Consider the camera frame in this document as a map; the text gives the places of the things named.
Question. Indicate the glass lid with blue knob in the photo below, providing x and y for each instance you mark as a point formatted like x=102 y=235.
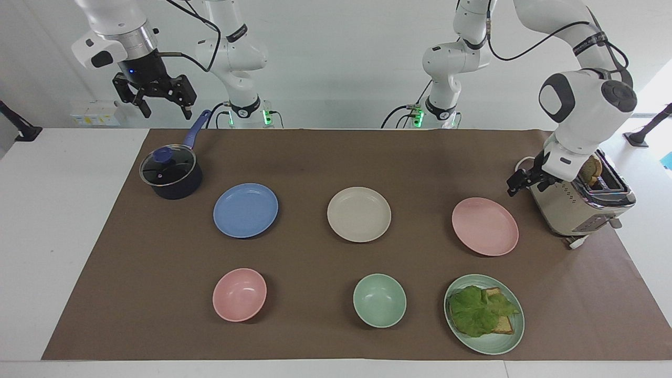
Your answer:
x=167 y=168

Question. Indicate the green bowl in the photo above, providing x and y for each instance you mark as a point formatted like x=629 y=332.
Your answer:
x=379 y=300

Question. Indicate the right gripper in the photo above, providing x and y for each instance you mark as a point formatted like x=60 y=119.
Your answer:
x=140 y=71

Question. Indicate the blue plate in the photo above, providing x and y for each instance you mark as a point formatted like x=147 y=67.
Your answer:
x=245 y=210

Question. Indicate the green plate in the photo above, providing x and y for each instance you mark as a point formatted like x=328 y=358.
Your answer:
x=493 y=344

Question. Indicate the white wall socket box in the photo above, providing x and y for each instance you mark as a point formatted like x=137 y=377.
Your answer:
x=94 y=113

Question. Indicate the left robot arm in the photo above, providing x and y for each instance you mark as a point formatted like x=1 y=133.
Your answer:
x=583 y=100

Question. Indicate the black stand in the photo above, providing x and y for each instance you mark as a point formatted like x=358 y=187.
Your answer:
x=23 y=129
x=641 y=135

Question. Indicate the pink plate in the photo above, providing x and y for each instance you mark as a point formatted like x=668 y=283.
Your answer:
x=485 y=226

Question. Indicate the toast slice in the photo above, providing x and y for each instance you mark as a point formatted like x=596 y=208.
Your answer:
x=505 y=325

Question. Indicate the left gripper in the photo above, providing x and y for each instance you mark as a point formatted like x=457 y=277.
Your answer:
x=546 y=178

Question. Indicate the bread slice in toaster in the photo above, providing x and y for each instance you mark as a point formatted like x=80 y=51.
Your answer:
x=593 y=169

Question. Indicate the dark blue saucepan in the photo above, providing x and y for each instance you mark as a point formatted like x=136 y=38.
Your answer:
x=181 y=184

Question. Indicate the beige silver toaster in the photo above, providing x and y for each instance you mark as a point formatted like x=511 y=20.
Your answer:
x=577 y=210

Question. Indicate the beige plate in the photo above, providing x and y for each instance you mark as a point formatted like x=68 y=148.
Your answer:
x=359 y=214

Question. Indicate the pink bowl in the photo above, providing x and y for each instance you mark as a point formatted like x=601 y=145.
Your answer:
x=239 y=294

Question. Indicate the green lettuce leaf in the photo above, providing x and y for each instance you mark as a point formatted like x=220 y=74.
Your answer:
x=478 y=312

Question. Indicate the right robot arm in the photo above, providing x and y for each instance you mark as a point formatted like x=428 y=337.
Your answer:
x=239 y=58

